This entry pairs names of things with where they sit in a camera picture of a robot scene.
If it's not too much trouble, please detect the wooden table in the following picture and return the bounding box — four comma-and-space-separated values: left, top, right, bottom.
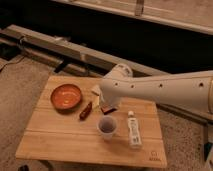
16, 76, 167, 168

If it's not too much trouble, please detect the red-brown snack bar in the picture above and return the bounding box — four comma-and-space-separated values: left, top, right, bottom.
79, 102, 92, 120

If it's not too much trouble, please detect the white ceramic cup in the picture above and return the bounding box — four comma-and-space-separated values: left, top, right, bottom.
97, 116, 117, 140

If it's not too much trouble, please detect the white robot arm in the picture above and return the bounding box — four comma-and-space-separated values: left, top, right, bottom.
99, 63, 213, 114

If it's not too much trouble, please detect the brown chocolate bar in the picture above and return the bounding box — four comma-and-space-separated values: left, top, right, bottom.
101, 106, 117, 115

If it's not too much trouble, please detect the grey metal rail beam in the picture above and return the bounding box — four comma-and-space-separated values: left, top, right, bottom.
0, 25, 213, 122

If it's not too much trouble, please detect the white tube bottle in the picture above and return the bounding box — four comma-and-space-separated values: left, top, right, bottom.
127, 111, 142, 148

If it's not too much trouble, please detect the orange ceramic bowl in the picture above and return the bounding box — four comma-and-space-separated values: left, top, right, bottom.
50, 84, 82, 110

